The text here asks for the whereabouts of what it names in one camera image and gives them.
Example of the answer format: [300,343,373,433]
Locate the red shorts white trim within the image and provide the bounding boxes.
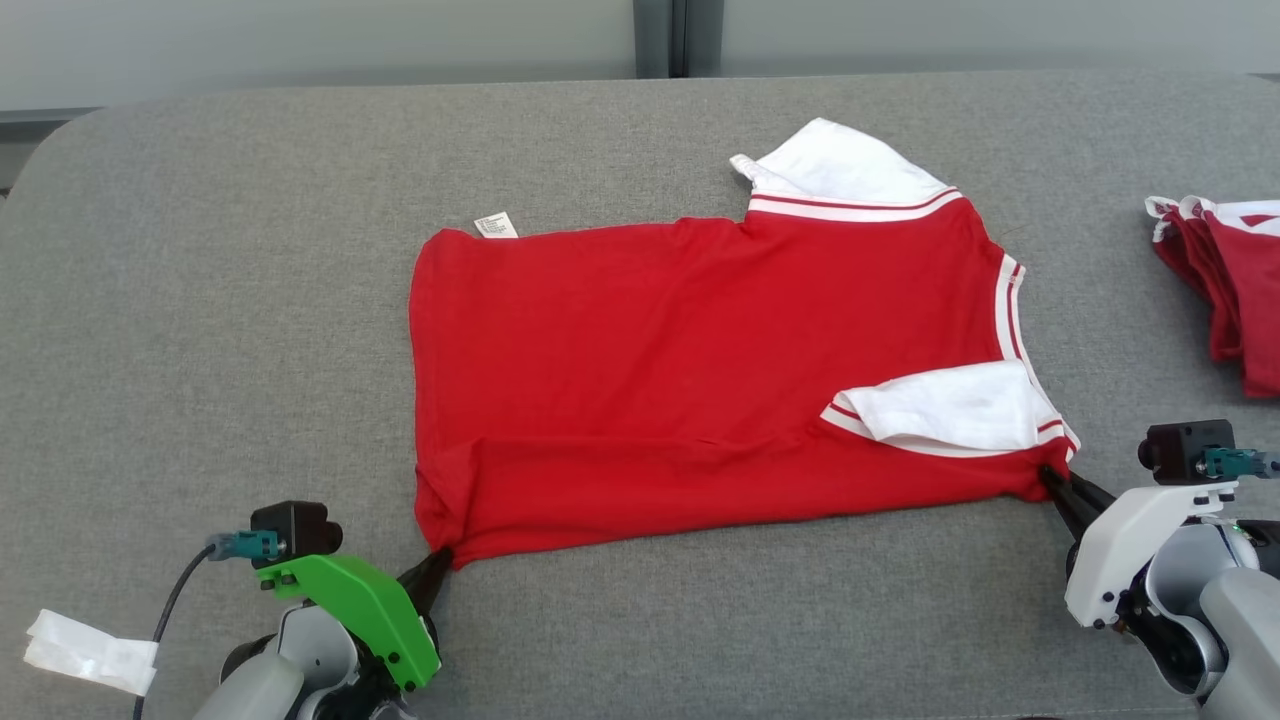
[1145,195,1280,399]

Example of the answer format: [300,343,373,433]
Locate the red jersey white sleeves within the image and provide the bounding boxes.
[408,118,1081,571]

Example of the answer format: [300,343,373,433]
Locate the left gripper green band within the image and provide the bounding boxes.
[255,548,454,720]

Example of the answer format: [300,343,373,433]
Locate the camera cable teal plug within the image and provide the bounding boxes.
[1200,447,1280,481]
[133,530,281,720]

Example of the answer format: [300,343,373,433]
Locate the white paper tape tag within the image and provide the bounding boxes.
[23,610,159,697]

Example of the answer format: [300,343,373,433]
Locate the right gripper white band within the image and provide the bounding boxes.
[1040,465,1239,629]

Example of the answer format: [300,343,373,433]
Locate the grey vertical partition post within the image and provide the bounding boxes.
[633,0,673,79]
[672,0,723,79]

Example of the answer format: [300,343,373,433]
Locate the right camera cable teal plug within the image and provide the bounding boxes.
[1200,447,1280,481]

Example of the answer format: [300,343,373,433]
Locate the grey fabric sofa cushion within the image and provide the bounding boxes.
[0,70,1280,720]

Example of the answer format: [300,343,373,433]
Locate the left camera cable teal plug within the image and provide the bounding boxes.
[133,530,281,720]

